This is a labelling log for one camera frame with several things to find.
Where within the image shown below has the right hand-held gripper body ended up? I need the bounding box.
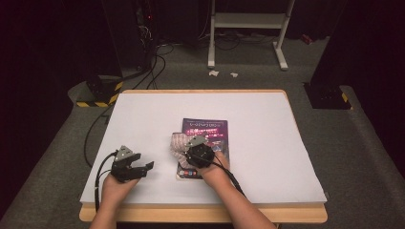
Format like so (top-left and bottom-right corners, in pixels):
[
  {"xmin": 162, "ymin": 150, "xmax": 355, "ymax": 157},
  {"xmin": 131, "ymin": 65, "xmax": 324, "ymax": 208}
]
[{"xmin": 183, "ymin": 135, "xmax": 217, "ymax": 170}]

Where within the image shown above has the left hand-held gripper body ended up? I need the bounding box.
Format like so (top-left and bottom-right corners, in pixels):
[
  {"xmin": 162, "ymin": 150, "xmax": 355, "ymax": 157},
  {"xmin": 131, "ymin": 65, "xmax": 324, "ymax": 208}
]
[{"xmin": 110, "ymin": 144, "xmax": 143, "ymax": 184}]

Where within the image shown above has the striped pink cloth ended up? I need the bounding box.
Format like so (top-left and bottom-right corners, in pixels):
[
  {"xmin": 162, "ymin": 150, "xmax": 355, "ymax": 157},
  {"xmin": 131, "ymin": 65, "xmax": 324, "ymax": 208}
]
[{"xmin": 169, "ymin": 131, "xmax": 199, "ymax": 170}]

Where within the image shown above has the red and purple magazine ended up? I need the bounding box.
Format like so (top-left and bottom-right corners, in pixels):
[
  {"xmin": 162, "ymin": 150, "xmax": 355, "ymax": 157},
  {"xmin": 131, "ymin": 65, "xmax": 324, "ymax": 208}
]
[{"xmin": 175, "ymin": 117, "xmax": 231, "ymax": 181}]

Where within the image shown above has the person's left hand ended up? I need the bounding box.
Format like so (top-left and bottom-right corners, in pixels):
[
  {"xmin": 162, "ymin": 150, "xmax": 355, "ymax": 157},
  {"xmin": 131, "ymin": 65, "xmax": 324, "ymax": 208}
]
[{"xmin": 100, "ymin": 173, "xmax": 141, "ymax": 205}]

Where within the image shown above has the person's right hand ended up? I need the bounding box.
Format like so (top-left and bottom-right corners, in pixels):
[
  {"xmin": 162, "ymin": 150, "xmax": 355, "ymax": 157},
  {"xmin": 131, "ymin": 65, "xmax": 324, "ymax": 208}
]
[{"xmin": 196, "ymin": 151, "xmax": 231, "ymax": 189}]

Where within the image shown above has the wooden table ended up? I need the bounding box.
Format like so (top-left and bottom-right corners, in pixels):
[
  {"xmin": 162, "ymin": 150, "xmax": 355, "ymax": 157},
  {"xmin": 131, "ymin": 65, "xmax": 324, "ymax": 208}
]
[{"xmin": 78, "ymin": 89, "xmax": 330, "ymax": 224}]

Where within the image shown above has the black yellow striped base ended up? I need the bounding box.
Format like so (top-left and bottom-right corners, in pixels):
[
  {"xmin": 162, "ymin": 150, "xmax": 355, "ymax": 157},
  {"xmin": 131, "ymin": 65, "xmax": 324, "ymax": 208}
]
[
  {"xmin": 75, "ymin": 74, "xmax": 124, "ymax": 109},
  {"xmin": 303, "ymin": 81, "xmax": 354, "ymax": 111}
]

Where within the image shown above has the white table mat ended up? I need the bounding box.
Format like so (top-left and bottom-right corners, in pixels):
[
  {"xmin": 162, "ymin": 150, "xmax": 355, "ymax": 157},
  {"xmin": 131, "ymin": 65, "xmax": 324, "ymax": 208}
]
[{"xmin": 79, "ymin": 92, "xmax": 329, "ymax": 205}]

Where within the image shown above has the dark equipment rack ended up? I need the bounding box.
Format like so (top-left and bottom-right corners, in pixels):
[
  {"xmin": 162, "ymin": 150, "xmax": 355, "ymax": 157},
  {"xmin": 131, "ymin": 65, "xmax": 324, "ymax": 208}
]
[{"xmin": 100, "ymin": 0, "xmax": 160, "ymax": 73}]

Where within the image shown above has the white metal stand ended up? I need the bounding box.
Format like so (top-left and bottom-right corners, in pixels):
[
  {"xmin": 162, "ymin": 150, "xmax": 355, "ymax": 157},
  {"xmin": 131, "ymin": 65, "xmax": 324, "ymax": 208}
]
[{"xmin": 206, "ymin": 0, "xmax": 296, "ymax": 72}]

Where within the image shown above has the small red object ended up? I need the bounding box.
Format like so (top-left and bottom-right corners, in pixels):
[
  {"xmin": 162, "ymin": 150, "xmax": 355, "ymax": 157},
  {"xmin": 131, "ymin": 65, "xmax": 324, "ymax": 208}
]
[{"xmin": 300, "ymin": 33, "xmax": 315, "ymax": 46}]

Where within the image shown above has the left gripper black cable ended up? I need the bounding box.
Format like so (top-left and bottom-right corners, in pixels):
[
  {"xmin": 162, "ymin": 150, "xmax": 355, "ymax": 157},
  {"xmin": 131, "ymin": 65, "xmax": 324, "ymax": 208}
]
[{"xmin": 94, "ymin": 151, "xmax": 119, "ymax": 213}]

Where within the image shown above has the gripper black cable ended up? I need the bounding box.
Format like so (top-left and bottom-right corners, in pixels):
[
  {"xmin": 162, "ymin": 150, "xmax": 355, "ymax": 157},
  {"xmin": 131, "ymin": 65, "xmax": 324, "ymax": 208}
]
[
  {"xmin": 94, "ymin": 151, "xmax": 119, "ymax": 213},
  {"xmin": 210, "ymin": 152, "xmax": 246, "ymax": 198}
]

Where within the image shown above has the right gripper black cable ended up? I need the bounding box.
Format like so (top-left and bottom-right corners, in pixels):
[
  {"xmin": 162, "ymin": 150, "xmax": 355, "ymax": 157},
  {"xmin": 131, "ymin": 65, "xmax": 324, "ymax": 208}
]
[{"xmin": 210, "ymin": 152, "xmax": 246, "ymax": 198}]

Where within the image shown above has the black floor cable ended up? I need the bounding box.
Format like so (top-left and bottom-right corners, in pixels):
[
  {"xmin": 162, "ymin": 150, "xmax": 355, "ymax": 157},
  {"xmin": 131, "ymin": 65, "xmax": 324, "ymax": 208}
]
[{"xmin": 82, "ymin": 104, "xmax": 115, "ymax": 169}]

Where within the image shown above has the bundle of black floor cables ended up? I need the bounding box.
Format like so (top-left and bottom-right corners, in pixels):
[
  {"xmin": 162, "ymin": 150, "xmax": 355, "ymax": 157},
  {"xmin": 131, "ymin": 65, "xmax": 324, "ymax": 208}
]
[{"xmin": 129, "ymin": 42, "xmax": 176, "ymax": 91}]

